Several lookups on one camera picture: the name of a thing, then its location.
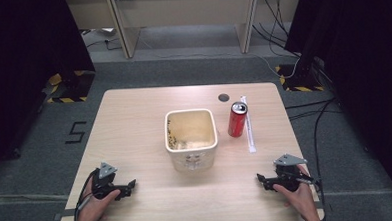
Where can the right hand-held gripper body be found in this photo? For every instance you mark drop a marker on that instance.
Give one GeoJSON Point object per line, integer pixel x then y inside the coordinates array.
{"type": "Point", "coordinates": [288, 173]}

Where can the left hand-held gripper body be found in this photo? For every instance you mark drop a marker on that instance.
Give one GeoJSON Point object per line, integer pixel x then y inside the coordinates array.
{"type": "Point", "coordinates": [102, 186]}

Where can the white paper-wrapped straw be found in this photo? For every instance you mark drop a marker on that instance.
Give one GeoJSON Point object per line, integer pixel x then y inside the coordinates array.
{"type": "Point", "coordinates": [250, 134]}

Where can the red drink can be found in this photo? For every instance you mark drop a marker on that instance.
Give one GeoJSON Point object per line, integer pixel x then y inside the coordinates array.
{"type": "Point", "coordinates": [237, 122]}

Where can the cream square plastic bin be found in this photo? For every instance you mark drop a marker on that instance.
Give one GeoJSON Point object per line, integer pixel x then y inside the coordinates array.
{"type": "Point", "coordinates": [191, 137]}

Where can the person's left hand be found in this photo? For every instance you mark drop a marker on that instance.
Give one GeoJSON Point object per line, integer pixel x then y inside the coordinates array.
{"type": "Point", "coordinates": [94, 208]}

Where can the person's right hand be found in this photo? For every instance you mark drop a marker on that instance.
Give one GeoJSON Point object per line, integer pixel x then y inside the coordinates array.
{"type": "Point", "coordinates": [296, 199]}

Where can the round grey table grommet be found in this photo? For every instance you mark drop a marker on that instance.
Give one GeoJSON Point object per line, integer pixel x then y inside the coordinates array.
{"type": "Point", "coordinates": [223, 97]}

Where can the black yellow-striped stand base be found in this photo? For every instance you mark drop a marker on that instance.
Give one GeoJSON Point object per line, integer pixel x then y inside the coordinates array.
{"type": "Point", "coordinates": [74, 90]}
{"type": "Point", "coordinates": [299, 82]}

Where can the dark curtain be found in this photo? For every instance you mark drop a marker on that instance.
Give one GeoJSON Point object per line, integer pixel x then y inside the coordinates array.
{"type": "Point", "coordinates": [25, 64]}
{"type": "Point", "coordinates": [365, 66]}

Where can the beige desk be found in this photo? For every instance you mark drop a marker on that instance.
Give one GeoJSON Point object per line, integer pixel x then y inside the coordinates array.
{"type": "Point", "coordinates": [186, 7]}

